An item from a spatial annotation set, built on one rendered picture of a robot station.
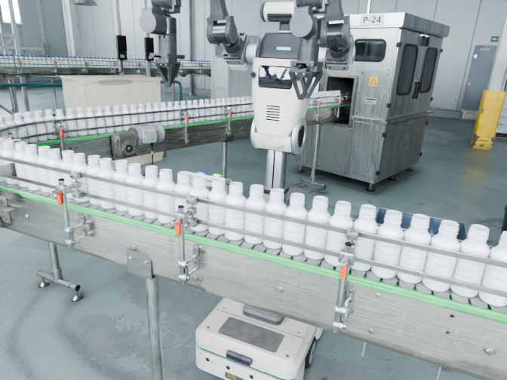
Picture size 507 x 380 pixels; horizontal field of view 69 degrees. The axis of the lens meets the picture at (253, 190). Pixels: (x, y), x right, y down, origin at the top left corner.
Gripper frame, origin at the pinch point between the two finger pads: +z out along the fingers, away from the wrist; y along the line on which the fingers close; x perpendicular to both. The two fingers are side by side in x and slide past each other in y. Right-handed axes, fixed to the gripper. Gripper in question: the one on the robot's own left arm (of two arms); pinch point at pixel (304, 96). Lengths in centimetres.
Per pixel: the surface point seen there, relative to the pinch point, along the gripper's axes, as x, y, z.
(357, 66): 46, 358, -12
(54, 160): 83, -16, 27
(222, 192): 17.3, -14.6, 27.2
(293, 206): -4.5, -15.9, 26.5
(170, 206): 34, -16, 35
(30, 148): 94, -16, 24
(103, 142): 150, 72, 43
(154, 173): 41, -14, 25
